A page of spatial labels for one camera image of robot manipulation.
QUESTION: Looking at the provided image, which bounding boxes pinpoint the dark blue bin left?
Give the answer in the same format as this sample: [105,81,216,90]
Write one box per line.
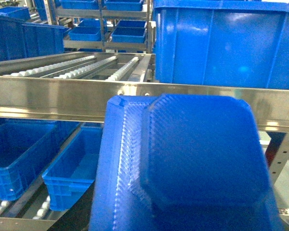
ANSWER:
[0,15,65,62]

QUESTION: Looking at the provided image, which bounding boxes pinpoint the large blue plastic tote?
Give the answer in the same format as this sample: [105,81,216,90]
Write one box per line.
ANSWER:
[154,0,289,90]

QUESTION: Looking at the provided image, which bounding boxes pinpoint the stainless steel roller shelf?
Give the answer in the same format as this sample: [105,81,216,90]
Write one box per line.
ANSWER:
[0,51,289,231]

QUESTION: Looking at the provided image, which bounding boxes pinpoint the blue plastic bin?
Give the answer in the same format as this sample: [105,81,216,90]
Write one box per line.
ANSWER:
[42,127,103,211]
[68,27,101,41]
[111,27,145,43]
[0,119,79,201]

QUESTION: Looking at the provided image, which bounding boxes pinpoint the blue plastic bottle-shaped part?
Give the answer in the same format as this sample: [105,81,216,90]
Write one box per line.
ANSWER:
[89,94,283,231]

